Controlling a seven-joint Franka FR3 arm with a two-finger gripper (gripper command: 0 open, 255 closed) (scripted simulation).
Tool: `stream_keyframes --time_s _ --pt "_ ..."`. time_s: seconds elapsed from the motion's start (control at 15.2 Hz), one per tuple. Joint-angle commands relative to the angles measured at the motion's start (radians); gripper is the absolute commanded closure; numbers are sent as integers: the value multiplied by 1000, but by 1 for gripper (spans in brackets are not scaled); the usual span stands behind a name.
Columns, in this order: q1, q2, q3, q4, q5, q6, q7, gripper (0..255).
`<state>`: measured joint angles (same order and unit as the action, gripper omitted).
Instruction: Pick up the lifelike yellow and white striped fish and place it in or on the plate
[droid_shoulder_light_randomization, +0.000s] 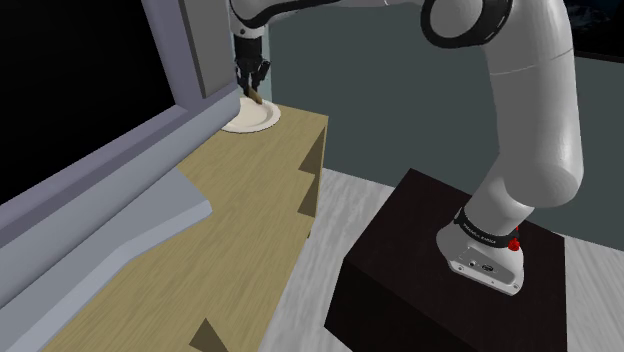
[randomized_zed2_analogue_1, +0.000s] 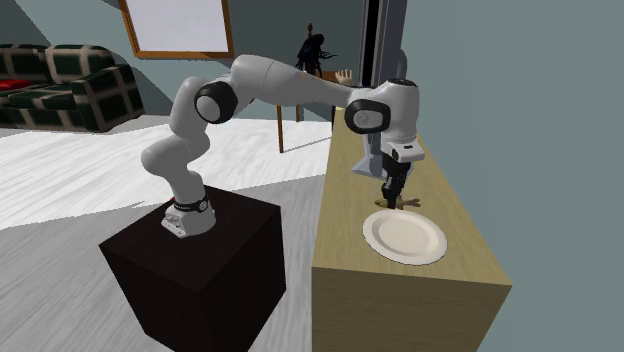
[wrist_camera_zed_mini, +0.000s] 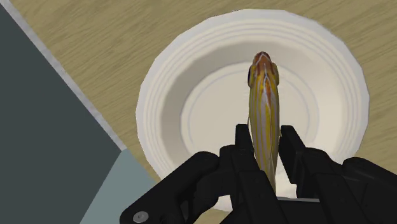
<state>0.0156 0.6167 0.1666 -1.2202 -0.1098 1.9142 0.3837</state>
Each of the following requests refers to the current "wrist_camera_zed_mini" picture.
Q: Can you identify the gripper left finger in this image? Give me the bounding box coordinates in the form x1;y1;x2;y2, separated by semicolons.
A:
119;123;288;224

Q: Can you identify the white ribbed bowl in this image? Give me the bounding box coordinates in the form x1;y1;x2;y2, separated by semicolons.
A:
136;8;370;213

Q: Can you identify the yellow striped toy fish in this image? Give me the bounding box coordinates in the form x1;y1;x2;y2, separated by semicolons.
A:
247;51;282;195

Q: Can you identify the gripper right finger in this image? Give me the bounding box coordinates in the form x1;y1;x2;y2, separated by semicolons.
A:
278;125;397;224

